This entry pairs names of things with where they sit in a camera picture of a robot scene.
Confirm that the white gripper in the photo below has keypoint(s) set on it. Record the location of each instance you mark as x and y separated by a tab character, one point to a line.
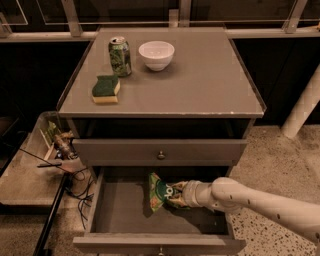
190	193

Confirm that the green rice chip bag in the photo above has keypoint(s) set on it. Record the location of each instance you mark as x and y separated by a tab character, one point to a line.
160	192

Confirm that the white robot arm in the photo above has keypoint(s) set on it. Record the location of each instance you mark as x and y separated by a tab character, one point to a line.
227	195

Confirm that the brass top drawer knob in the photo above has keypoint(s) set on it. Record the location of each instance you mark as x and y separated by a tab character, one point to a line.
161	155

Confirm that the brass drawer knob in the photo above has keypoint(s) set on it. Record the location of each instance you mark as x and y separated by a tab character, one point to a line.
161	253
161	155

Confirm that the brass middle drawer knob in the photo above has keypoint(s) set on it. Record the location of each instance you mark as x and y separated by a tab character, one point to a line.
161	253

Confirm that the open grey middle drawer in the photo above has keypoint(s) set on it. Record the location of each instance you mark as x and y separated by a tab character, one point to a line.
121	220

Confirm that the grey drawer cabinet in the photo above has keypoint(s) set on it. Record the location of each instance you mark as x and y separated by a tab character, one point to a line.
204	93

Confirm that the closed grey top drawer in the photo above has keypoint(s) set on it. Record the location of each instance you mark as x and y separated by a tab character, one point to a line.
144	152

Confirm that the clutter items in bin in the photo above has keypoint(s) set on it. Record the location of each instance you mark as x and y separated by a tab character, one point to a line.
61	141

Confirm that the green and yellow sponge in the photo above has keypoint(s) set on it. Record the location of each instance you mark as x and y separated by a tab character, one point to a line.
106	89

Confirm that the clear plastic bin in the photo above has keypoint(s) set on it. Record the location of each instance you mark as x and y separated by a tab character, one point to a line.
34	174

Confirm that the white ceramic bowl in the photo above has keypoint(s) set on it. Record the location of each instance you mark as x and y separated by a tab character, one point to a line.
156	55

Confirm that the green soda can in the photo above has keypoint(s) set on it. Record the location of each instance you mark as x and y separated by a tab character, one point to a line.
119	54

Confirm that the metal window railing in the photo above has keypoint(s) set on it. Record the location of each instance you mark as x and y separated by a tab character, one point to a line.
80	20

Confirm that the black floor rail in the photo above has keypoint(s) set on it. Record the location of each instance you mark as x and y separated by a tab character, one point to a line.
39	249

